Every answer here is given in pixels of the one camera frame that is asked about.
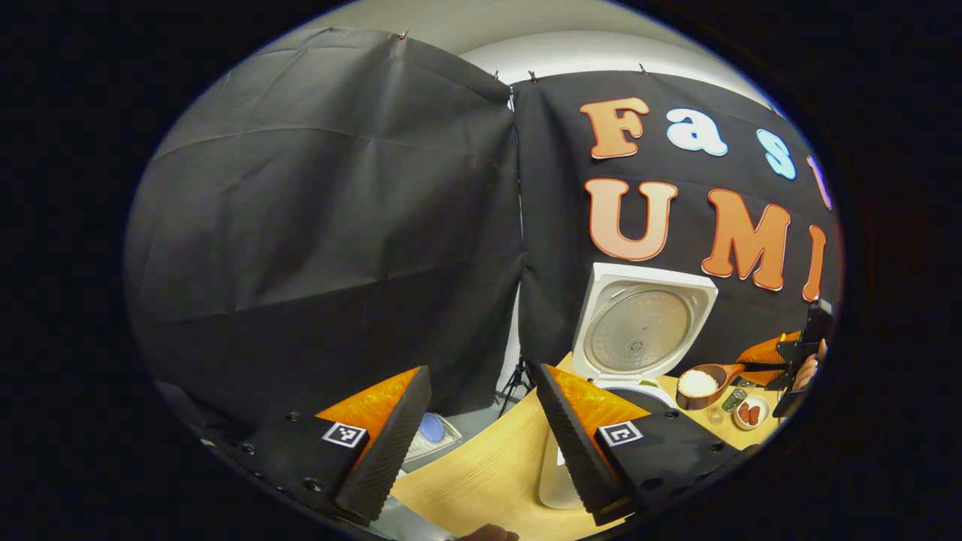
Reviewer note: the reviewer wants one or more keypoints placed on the brown wooden spoon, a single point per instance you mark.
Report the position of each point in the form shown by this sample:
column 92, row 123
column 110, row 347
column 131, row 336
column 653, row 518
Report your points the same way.
column 729, row 376

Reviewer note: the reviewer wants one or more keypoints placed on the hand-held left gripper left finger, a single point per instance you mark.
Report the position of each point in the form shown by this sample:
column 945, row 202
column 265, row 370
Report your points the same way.
column 391, row 451

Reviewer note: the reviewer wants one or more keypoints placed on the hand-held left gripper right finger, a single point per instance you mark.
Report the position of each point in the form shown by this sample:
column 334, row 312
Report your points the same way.
column 575, row 451

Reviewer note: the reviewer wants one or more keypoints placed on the clear water bottle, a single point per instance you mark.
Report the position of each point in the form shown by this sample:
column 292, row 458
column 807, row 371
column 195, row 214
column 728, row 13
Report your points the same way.
column 734, row 400

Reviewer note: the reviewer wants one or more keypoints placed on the black tripod stand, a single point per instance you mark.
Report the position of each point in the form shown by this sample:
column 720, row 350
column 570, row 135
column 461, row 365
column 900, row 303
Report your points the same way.
column 517, row 383

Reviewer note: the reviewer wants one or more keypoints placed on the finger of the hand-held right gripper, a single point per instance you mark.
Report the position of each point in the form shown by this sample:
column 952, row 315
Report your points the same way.
column 766, row 353

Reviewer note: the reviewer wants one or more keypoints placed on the white rice cooker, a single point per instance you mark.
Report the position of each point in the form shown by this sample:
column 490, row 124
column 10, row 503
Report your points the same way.
column 639, row 330

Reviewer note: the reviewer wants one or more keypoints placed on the white oval plate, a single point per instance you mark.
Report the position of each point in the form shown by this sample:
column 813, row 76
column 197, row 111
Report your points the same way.
column 763, row 419

